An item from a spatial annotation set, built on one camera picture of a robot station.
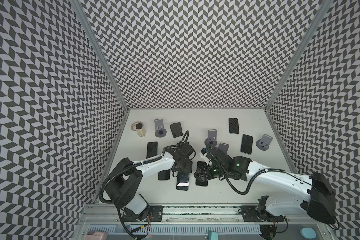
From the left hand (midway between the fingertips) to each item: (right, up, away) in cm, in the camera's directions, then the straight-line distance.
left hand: (185, 169), depth 86 cm
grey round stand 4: (+49, +14, +7) cm, 52 cm away
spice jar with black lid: (-30, +25, +9) cm, 40 cm away
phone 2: (+40, +13, +11) cm, 43 cm away
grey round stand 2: (+17, +15, +10) cm, 24 cm away
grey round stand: (-18, +21, +19) cm, 34 cm away
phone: (+7, -6, -2) cm, 10 cm away
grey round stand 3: (+24, +12, +5) cm, 27 cm away
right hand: (+8, -1, -12) cm, 14 cm away
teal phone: (+33, +25, +18) cm, 45 cm away
